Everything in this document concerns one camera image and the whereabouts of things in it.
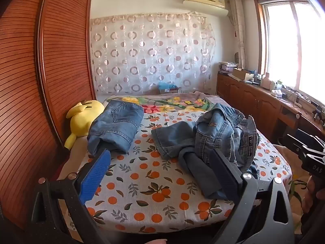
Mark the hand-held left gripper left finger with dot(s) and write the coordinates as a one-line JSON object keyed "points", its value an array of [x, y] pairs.
{"points": [[95, 172]]}

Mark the person's right hand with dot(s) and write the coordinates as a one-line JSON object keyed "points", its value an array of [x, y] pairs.
{"points": [[311, 195]]}

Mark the round woven fan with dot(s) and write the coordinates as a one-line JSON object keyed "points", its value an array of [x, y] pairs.
{"points": [[236, 57]]}

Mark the beige window curtain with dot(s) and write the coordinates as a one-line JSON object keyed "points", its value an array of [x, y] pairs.
{"points": [[238, 30]]}

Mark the wooden slatted wardrobe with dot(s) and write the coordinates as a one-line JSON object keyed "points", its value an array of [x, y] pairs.
{"points": [[38, 81]]}

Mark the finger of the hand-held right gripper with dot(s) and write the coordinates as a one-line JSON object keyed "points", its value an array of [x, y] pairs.
{"points": [[294, 144], [304, 133]]}

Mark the faded blue jeans pants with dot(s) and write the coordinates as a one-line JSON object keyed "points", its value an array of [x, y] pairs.
{"points": [[114, 124]]}

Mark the small white box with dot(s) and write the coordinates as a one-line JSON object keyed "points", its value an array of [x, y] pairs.
{"points": [[275, 92]]}

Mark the white power strip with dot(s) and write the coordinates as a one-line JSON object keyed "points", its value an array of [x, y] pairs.
{"points": [[298, 104]]}

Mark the circle pattern sheer curtain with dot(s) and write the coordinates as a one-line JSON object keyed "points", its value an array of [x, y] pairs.
{"points": [[152, 56]]}

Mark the long wooden cabinet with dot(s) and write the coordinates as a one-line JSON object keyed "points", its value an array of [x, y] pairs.
{"points": [[248, 99]]}

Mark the floral blanket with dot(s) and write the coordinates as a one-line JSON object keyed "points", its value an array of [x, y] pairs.
{"points": [[165, 104]]}

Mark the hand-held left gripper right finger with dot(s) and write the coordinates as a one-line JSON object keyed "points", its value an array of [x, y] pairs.
{"points": [[223, 172]]}

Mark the yellow plush toy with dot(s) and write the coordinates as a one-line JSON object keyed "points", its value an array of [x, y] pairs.
{"points": [[81, 117]]}

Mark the white plastic jug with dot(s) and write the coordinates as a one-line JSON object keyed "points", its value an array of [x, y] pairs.
{"points": [[265, 80]]}

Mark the cardboard box with blue cloth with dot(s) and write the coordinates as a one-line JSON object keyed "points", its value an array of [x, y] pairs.
{"points": [[168, 89]]}

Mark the green cap bottle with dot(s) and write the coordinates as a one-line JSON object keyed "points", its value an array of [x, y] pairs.
{"points": [[279, 83]]}

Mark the orange fruit print bed sheet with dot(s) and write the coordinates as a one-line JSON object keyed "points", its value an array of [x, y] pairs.
{"points": [[152, 183]]}

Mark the window with wooden frame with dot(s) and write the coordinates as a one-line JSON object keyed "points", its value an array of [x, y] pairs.
{"points": [[279, 43]]}

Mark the stack of papers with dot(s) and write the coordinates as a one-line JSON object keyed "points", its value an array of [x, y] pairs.
{"points": [[227, 67]]}

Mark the light blue jeans pants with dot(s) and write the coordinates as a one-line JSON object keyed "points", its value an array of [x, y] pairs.
{"points": [[218, 132]]}

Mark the open flat cardboard box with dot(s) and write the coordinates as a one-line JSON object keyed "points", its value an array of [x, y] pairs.
{"points": [[241, 74]]}

